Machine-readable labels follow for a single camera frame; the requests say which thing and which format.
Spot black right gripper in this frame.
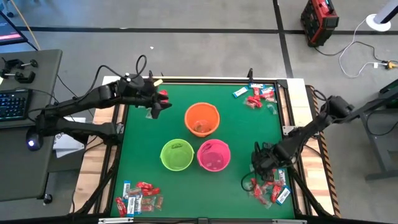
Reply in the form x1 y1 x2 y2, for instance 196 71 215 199
251 142 282 183

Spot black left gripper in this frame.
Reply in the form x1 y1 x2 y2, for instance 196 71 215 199
119 73 173 120

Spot green table mat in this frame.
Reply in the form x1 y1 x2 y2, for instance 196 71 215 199
110 82 295 220

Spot orange plastic bucket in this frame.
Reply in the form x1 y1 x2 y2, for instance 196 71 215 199
184 102 221 138

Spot pink plastic bucket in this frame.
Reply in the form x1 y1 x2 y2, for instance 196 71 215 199
197 139 232 172

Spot lime green plastic bucket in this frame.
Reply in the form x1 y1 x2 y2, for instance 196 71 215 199
160 138 195 172

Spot yellow black hazard tape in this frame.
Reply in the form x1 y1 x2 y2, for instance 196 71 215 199
306 84 342 218

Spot white paper sheet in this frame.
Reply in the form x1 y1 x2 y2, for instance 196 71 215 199
52 116 88 159

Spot grey metal stand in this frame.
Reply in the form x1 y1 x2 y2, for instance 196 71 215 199
357 86 398 181

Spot grey keyboard desk panel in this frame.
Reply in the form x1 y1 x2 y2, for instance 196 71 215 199
0 49 63 130

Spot black computer mouse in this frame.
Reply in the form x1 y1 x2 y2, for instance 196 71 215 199
25 129 44 152

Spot black screw clamp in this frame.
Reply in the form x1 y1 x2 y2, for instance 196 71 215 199
0 70 37 84
1 57 39 71

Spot backlit black keyboard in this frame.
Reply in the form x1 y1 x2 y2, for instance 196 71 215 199
0 88 34 122

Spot black green device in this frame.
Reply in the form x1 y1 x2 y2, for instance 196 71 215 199
378 79 398 110

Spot grey mouse desk panel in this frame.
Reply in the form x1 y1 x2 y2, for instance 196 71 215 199
0 123 58 202

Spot red black tool case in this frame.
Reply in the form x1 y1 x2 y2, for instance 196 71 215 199
300 0 340 48

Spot black computer monitor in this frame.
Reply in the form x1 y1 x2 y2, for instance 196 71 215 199
0 11 29 47

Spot white round stand base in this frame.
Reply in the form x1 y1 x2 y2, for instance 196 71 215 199
366 13 392 32

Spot upright stand pole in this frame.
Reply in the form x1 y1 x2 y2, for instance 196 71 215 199
374 0 398 25

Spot black desk cable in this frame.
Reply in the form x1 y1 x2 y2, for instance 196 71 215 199
55 74 96 119

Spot white floor cable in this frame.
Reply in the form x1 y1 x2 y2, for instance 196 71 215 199
338 18 389 78

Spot yellow cord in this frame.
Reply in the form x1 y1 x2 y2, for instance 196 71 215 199
9 0 41 50

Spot black floor cable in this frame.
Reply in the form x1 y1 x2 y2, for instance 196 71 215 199
313 40 386 63

